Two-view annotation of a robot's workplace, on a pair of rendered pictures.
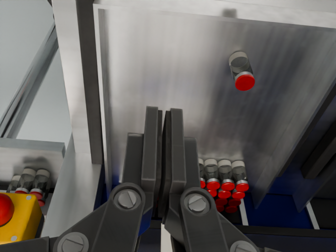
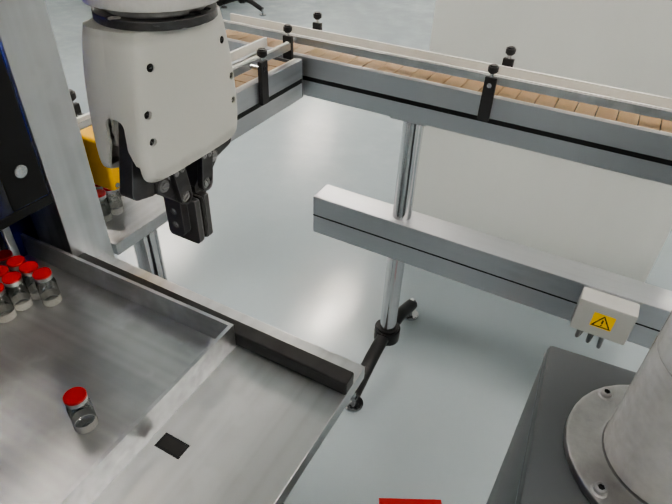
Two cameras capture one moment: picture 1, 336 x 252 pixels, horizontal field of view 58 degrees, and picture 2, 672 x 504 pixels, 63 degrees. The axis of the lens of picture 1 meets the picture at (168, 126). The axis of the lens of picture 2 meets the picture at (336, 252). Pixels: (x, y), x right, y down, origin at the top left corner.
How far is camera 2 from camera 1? 0.36 m
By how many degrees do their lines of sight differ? 51
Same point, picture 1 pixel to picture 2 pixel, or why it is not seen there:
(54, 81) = not seen: hidden behind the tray
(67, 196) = (86, 206)
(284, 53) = (52, 473)
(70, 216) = (74, 189)
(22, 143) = (148, 228)
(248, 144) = not seen: outside the picture
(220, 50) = (111, 411)
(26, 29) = not seen: hidden behind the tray
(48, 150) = (126, 237)
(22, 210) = (115, 172)
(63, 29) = (224, 310)
